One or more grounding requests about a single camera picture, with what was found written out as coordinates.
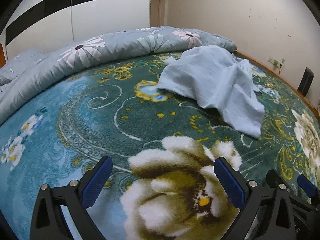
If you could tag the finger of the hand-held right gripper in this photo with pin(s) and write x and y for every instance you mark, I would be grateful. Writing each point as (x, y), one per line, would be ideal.
(306, 184)
(273, 176)

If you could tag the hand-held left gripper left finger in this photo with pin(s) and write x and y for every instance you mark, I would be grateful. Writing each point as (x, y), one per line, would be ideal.
(96, 180)

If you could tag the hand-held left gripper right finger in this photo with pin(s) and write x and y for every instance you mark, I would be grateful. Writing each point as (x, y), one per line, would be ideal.
(228, 182)

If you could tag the light blue t-shirt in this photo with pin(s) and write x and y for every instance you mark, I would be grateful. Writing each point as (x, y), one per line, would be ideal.
(212, 80)

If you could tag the teal floral plush blanket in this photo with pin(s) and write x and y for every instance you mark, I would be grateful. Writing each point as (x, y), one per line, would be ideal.
(100, 120)

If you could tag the black chair back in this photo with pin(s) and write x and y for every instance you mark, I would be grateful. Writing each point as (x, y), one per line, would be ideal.
(306, 81)

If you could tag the grey-blue floral quilt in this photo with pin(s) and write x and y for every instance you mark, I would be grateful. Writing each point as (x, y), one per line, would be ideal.
(82, 55)

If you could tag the wooden headboard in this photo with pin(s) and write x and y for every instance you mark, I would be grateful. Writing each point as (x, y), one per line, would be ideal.
(2, 55)

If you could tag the white wardrobe with black stripe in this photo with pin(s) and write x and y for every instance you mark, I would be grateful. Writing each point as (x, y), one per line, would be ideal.
(75, 10)

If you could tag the wooden bed frame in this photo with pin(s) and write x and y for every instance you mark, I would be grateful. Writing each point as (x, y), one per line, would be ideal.
(280, 76)

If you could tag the wall socket with green plug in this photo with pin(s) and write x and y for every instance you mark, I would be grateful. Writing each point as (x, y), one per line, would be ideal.
(276, 63)

